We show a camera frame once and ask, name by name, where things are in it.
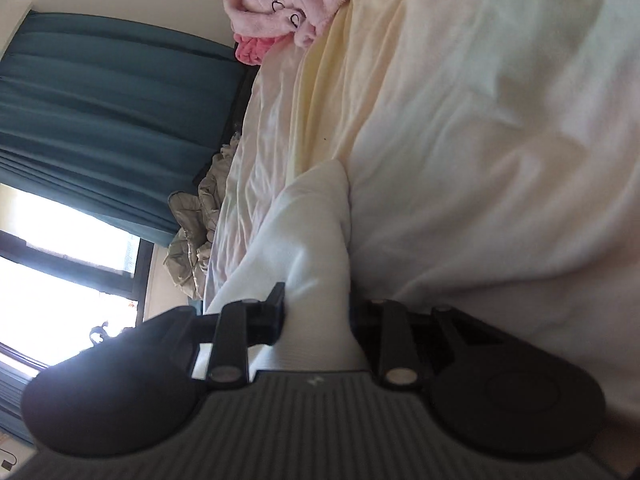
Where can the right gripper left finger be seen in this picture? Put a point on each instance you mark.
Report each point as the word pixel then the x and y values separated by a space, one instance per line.
pixel 239 326

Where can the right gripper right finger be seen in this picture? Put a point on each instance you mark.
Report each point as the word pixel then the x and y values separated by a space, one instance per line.
pixel 382 330

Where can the beige quilted jacket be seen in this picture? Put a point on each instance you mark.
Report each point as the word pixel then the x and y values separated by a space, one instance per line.
pixel 197 216

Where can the garment steamer stand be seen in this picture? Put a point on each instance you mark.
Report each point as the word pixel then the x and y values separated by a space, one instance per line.
pixel 100 334

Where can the black framed window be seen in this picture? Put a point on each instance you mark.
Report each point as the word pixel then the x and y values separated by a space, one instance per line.
pixel 62 273

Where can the left teal curtain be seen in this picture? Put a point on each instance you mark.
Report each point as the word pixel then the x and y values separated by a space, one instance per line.
pixel 14 377

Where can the teal curtain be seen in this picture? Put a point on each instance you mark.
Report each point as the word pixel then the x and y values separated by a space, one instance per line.
pixel 111 117
pixel 14 377

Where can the pastel bed sheet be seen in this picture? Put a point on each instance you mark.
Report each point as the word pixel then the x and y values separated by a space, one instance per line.
pixel 482 153

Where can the right teal curtain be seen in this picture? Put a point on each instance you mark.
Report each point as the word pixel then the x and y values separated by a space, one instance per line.
pixel 111 117

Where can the black leather sofa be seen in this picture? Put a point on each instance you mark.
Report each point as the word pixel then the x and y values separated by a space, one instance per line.
pixel 235 110

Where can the hot pink fluffy cloth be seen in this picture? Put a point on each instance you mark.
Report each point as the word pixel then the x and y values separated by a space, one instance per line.
pixel 251 51

